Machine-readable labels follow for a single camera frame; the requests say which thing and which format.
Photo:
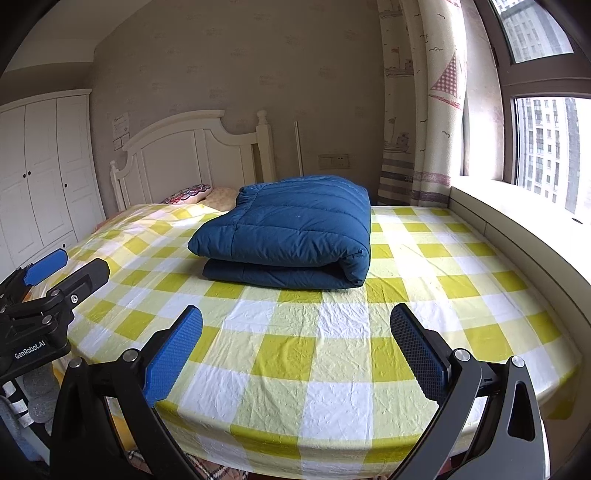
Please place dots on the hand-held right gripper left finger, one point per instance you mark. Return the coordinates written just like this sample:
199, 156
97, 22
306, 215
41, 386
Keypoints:
173, 355

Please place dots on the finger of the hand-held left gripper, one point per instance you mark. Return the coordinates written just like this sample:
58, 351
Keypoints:
90, 277
44, 267

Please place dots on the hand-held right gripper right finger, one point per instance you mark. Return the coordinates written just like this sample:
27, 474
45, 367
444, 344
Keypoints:
418, 350

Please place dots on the blue quilted jacket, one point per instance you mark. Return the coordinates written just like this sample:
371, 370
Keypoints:
286, 230

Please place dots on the white wardrobe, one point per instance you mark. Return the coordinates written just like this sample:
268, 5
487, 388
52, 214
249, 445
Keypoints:
41, 184

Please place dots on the orange floral quilt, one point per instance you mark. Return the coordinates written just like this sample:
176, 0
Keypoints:
121, 424

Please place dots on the yellow white checked bedsheet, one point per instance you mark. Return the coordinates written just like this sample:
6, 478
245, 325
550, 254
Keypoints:
323, 369

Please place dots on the purple floral pillow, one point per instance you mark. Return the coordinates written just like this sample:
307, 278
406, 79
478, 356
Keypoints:
184, 194

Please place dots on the white wooden headboard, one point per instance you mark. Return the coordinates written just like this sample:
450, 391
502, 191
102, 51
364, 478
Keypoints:
184, 157

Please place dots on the peach pillow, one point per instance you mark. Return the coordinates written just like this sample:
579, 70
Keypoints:
221, 198

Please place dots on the beige window sill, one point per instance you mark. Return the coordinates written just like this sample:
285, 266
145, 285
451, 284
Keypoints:
531, 230

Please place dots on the printed beige curtain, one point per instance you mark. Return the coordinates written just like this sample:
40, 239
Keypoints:
415, 115

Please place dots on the white pole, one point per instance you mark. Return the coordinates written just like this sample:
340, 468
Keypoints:
298, 147

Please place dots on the window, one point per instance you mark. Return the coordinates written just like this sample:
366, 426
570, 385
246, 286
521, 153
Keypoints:
545, 147

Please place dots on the paper sheet on wall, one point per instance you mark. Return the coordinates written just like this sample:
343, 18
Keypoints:
121, 131

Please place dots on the wall socket panel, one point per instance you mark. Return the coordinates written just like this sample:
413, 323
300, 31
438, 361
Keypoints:
334, 161

